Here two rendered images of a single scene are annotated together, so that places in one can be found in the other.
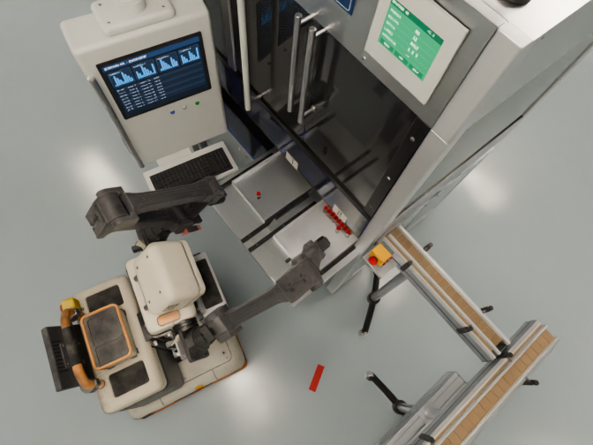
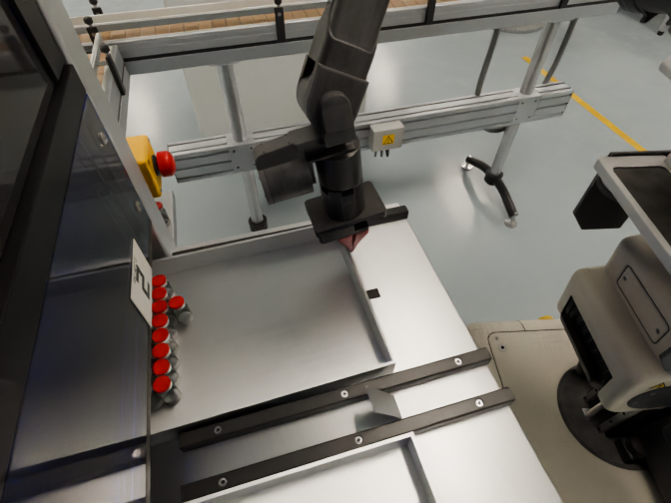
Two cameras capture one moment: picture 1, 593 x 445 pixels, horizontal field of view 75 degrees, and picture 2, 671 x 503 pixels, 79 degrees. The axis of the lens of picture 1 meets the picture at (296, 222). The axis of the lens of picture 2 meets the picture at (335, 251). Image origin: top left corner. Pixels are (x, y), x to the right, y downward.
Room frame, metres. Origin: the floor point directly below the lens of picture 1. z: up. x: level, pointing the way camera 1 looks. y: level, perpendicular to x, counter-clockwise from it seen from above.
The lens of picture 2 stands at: (0.83, 0.15, 1.40)
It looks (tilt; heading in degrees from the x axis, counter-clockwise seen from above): 50 degrees down; 213
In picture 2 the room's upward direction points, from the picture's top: straight up
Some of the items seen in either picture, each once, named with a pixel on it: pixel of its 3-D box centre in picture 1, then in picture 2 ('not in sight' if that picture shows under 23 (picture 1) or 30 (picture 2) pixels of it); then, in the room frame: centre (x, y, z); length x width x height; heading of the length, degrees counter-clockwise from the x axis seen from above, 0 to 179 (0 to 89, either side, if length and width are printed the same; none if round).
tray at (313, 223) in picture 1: (319, 236); (248, 317); (0.65, -0.12, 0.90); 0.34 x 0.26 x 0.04; 140
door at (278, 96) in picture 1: (269, 51); not in sight; (1.09, 0.22, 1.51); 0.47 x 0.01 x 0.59; 49
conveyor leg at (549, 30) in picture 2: not in sight; (517, 112); (-0.88, -0.06, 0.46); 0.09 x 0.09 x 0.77; 49
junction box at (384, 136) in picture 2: not in sight; (385, 136); (-0.37, -0.41, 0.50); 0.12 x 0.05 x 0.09; 139
